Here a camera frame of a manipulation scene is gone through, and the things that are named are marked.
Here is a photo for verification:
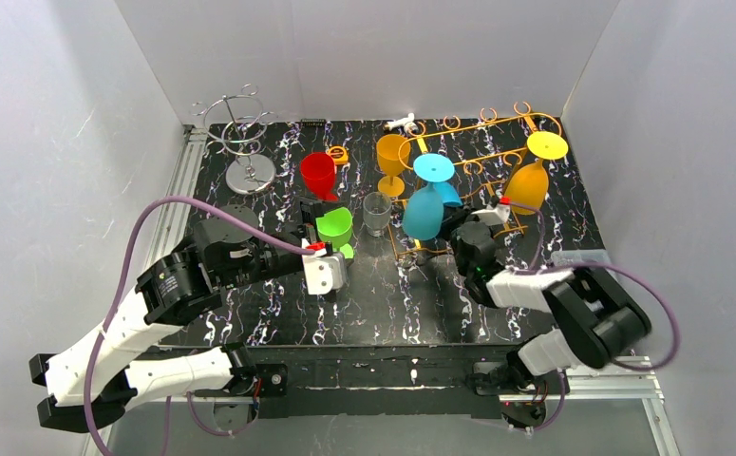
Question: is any green plastic wine glass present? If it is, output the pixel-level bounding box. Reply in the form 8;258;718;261
315;207;354;259

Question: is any blue wine glass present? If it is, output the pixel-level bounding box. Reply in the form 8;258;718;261
433;181;462;208

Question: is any teal wine glass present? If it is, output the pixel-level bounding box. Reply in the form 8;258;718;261
402;153;455;240

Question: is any gold wire glass rack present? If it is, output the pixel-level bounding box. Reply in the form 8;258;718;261
386;101;565;262

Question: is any orange wine glass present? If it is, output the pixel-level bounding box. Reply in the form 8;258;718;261
503;131;569;216
376;134;411;198

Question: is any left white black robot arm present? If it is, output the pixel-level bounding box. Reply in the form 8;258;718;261
29;205;347;433

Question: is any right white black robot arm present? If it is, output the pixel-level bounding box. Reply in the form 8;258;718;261
438;209;651;388

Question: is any red plastic wine glass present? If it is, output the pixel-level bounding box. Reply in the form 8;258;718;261
300;152;338;202

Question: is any silver round glass rack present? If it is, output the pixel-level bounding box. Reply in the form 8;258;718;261
192;84;276;196

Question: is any clear glass tumbler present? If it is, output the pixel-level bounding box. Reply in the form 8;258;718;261
363;192;392;237

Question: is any white small fitting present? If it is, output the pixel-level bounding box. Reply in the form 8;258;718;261
383;112;420;136

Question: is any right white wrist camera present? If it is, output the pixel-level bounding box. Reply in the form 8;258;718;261
471;199;511;226

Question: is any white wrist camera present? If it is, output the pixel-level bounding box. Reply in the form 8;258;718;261
301;251;348;295
471;199;511;226

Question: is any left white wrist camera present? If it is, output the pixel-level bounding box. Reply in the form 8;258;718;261
301;251;348;295

